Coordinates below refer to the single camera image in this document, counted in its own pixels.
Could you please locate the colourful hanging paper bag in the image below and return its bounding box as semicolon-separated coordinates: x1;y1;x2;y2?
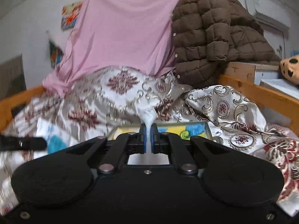
48;31;64;69

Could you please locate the tan spotted plush doll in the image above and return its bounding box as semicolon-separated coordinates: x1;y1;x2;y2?
280;54;299;86

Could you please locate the colourful cartoon wall poster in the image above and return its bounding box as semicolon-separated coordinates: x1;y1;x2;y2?
61;1;84;31

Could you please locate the pink hanging cloth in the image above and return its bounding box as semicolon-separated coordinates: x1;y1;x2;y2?
42;0;202;98

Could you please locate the floral satin pillow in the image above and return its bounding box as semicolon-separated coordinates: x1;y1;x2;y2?
68;66;187;131

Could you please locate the brown quilted jacket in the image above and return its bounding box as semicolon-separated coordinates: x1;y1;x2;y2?
171;0;281;89

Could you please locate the white foam board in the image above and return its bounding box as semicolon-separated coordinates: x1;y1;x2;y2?
255;64;299;101

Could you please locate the grey tray with cartoon print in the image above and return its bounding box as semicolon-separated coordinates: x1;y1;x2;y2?
110;121;213;143

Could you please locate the wooden bed frame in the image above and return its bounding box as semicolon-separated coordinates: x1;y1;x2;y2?
0;62;299;131

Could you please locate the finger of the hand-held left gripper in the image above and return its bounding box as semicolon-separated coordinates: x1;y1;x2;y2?
0;134;47;152

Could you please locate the white air conditioner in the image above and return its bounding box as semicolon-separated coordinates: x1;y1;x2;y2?
253;0;291;31

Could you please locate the grey wall panel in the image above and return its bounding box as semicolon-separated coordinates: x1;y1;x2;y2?
0;55;27;101

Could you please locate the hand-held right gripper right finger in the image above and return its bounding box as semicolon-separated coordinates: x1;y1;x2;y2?
151;124;234;175

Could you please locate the white mesh cloth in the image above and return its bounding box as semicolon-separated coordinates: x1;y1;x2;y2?
128;108;169;166

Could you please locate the floral satin bedspread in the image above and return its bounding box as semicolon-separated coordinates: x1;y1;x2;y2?
0;66;299;215

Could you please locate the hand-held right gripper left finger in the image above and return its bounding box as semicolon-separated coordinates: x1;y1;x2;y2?
66;124;148;175

